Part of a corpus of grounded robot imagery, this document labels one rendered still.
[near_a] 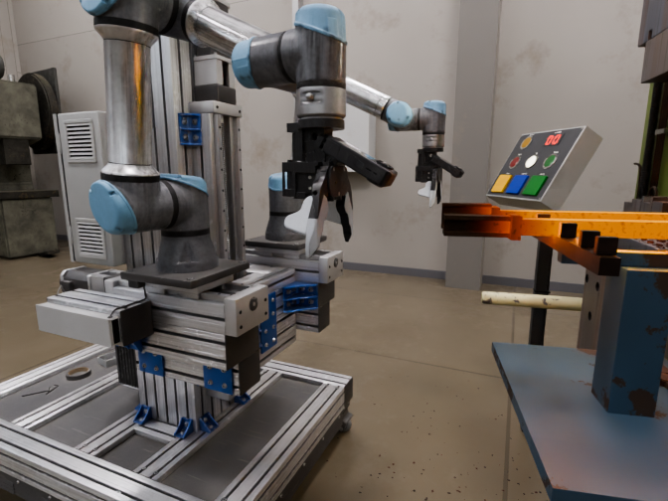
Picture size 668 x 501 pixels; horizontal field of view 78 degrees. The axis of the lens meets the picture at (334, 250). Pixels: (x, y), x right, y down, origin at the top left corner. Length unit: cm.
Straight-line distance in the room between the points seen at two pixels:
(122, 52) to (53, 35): 653
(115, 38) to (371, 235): 363
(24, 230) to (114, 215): 534
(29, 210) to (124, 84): 537
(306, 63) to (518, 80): 357
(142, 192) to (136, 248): 50
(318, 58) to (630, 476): 64
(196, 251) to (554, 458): 82
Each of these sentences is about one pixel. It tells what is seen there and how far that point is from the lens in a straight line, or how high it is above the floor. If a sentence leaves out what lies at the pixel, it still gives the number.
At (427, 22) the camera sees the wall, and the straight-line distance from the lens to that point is 436.
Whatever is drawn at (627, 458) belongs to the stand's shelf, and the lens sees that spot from 66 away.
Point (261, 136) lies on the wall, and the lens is 489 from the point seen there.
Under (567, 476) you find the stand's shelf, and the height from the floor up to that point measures 72.
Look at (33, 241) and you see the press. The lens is 632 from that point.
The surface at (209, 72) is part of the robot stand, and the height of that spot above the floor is 133.
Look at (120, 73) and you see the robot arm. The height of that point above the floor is 125.
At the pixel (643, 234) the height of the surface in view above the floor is 98.
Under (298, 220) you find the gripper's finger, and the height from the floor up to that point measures 99.
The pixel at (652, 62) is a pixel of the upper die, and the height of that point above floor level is 131.
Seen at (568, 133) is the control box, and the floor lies 118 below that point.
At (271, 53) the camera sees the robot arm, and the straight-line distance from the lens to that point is 69.
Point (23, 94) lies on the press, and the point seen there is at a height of 193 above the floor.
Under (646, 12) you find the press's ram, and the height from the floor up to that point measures 144.
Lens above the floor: 106
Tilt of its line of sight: 11 degrees down
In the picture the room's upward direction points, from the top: straight up
